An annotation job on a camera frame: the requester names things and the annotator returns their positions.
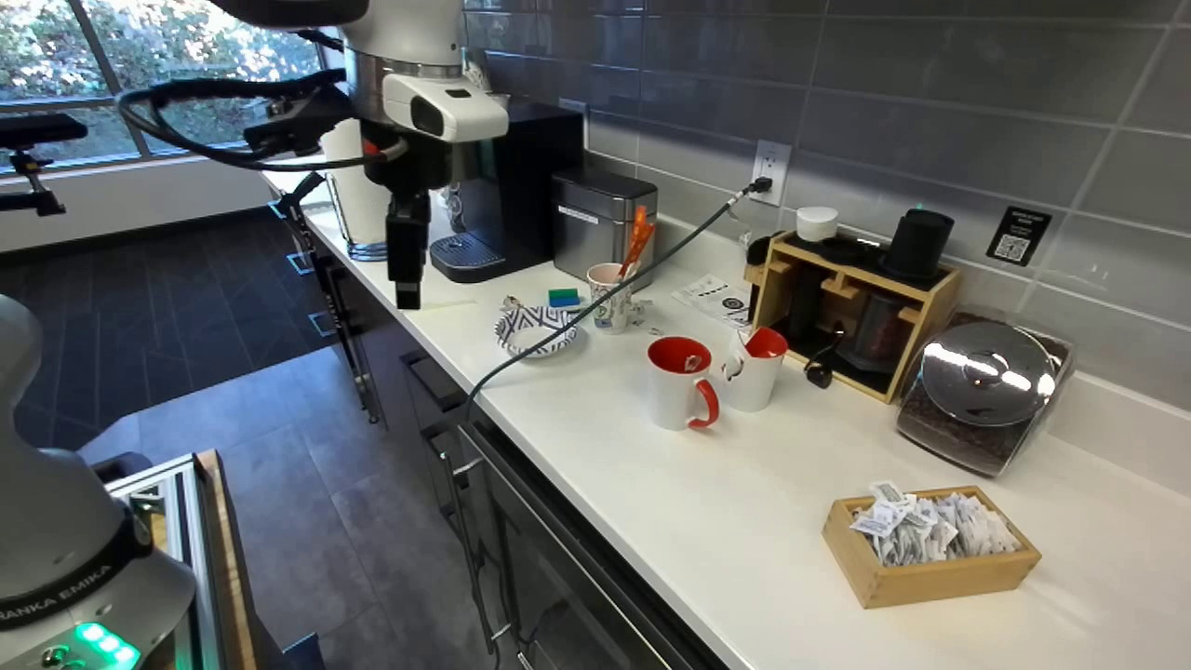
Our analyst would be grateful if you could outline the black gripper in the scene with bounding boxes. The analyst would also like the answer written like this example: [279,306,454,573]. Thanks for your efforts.
[380,182,436,314]

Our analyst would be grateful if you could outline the clear glass cup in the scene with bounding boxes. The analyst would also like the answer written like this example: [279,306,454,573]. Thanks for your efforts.
[580,255,652,334]

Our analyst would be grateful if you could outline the small white cup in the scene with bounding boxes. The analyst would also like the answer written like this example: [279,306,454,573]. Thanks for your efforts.
[792,203,846,248]

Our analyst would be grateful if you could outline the black stand leg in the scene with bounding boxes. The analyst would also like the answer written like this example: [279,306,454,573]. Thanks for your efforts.
[272,166,389,428]

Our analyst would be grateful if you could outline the white jug blue base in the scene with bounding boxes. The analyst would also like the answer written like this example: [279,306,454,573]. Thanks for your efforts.
[324,116,395,263]

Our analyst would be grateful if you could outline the blue white patterned bowl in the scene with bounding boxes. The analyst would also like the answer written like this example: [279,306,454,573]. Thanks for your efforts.
[492,293,591,370]

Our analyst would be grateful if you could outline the black coffee maker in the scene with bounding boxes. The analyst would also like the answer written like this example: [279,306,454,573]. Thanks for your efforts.
[423,98,587,288]

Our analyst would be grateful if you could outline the stainless steel toaster box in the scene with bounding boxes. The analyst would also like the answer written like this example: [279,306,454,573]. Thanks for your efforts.
[547,162,664,291]

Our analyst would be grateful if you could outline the orange plastic utensil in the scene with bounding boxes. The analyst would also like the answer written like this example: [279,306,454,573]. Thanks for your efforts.
[619,202,658,278]

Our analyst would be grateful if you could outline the paper packets on counter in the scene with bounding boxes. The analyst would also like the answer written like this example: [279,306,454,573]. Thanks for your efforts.
[681,272,755,332]

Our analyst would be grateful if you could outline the dark cabinet drawers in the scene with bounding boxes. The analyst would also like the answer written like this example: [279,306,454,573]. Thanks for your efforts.
[358,309,738,670]

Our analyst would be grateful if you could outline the white mug red interior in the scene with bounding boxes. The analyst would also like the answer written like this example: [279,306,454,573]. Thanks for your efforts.
[720,325,792,415]

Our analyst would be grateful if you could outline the dark glass jar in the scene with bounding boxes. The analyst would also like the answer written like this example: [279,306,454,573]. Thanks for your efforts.
[846,291,921,379]

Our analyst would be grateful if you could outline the black cylindrical canister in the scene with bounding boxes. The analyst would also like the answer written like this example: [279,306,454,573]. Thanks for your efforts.
[882,203,956,291]

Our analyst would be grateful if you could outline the wooden countertop organizer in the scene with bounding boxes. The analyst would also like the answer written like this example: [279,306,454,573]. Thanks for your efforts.
[742,231,968,406]

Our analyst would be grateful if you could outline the pile of white sugar packets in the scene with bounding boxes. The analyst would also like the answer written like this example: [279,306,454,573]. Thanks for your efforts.
[850,480,1025,569]

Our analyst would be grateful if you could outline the wooden packet box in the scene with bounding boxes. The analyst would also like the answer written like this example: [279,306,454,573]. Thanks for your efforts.
[820,480,1045,613]

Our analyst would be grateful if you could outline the black QR code sign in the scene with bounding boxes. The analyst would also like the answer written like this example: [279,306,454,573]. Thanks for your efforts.
[985,203,1059,272]

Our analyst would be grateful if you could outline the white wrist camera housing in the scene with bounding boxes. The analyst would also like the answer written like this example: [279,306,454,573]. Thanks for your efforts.
[380,69,515,150]

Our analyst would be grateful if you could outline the black power cable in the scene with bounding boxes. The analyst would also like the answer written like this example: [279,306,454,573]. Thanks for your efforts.
[420,175,778,438]

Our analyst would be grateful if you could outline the white mug red handle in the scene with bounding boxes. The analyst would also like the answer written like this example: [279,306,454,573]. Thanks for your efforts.
[639,332,726,437]

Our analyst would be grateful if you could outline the aluminium frame stand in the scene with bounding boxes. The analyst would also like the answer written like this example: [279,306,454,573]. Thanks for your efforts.
[106,445,265,670]

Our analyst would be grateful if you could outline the white wall outlet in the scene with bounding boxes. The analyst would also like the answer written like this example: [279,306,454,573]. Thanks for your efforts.
[745,136,796,208]

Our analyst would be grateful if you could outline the black camera on tripod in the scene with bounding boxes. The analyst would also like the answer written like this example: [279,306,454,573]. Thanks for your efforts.
[0,110,93,221]

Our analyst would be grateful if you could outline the window with frame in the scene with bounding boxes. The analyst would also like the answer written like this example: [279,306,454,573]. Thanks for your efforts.
[0,0,355,175]

